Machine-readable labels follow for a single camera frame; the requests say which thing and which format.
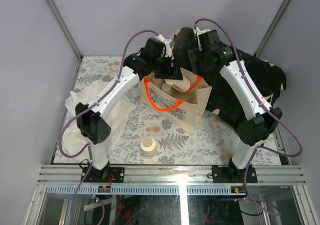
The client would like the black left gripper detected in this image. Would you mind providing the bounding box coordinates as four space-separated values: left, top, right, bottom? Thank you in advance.
150 53 182 79

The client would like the cream bottle wooden cap front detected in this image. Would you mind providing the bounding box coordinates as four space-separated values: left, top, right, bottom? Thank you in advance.
164 77 191 93

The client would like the cream bottle wooden cap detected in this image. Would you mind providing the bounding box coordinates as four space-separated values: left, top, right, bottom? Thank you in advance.
164 77 191 93
151 77 164 88

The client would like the green bottle wooden cap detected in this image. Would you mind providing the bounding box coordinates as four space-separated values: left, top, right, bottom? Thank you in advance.
161 83 173 95

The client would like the beige canvas tote bag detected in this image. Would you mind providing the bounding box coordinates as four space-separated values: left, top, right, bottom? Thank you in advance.
138 68 212 133

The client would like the wide cream jar wooden lid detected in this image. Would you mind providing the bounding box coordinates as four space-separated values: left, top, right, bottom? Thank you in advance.
140 136 157 159

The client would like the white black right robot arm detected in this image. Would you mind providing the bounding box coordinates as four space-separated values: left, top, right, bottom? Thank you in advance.
188 27 283 183

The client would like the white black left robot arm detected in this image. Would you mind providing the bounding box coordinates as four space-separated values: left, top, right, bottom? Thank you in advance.
75 35 183 183

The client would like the black plush flower pillow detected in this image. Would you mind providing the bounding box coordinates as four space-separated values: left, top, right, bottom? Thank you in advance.
166 26 287 130

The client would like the white crumpled cloth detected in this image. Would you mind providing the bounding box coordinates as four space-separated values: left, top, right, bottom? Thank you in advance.
61 80 137 160

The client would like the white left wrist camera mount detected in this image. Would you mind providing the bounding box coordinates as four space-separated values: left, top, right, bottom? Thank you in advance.
155 34 175 58

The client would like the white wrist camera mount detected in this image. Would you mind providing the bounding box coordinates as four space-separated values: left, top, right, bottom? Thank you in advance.
193 26 211 52
155 34 175 58

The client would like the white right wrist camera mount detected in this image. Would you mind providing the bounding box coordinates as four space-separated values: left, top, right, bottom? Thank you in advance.
193 26 211 52

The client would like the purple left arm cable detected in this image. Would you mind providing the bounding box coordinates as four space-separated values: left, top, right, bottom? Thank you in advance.
57 29 160 225

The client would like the aluminium corner frame post right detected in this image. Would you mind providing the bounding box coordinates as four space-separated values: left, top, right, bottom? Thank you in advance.
253 0 293 57

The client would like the aluminium corner frame post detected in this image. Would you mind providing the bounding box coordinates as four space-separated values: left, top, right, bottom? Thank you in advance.
45 0 83 60
253 0 293 57

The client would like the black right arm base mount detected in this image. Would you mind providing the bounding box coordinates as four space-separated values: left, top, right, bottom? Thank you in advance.
211 165 258 184

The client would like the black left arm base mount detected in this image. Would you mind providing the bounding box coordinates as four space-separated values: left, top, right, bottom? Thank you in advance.
84 163 125 183

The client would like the aluminium corner frame post left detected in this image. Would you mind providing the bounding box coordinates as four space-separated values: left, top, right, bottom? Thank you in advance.
45 0 83 60

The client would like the grey slotted cable duct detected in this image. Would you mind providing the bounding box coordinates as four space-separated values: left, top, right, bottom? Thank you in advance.
47 185 246 196

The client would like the aluminium front rail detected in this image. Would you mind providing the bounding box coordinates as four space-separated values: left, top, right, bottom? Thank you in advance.
37 164 306 186

